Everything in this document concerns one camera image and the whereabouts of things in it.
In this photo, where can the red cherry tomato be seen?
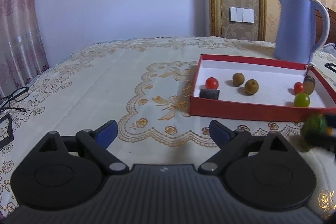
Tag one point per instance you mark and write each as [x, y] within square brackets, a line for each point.
[298, 88]
[212, 83]

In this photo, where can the blue electric kettle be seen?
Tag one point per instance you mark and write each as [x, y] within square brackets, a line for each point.
[293, 55]

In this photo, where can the pink patterned curtain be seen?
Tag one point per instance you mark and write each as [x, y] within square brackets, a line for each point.
[22, 53]

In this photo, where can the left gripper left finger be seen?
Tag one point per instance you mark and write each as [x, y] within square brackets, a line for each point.
[93, 146]

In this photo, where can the red shallow cardboard box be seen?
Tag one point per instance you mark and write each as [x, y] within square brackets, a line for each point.
[274, 100]

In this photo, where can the cream lace tablecloth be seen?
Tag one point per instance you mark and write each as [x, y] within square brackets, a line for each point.
[145, 86]

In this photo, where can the green tomato with stem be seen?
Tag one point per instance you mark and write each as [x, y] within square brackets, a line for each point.
[315, 124]

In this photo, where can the white wall switch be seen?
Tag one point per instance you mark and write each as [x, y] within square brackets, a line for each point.
[242, 15]

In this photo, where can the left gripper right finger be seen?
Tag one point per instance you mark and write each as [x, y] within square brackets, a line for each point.
[232, 145]

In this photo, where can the pile of clothes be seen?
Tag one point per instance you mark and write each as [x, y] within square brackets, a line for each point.
[330, 48]

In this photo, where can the brown longan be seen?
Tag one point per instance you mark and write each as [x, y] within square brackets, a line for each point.
[251, 87]
[238, 79]

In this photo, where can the large sugarcane piece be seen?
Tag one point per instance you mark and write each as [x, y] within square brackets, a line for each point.
[211, 94]

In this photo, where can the small sugarcane piece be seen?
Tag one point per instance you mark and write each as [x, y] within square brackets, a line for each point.
[308, 84]

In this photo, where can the black eyeglasses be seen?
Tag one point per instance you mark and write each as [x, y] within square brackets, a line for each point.
[17, 96]

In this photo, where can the black frame tool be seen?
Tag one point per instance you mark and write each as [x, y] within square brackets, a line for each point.
[330, 66]

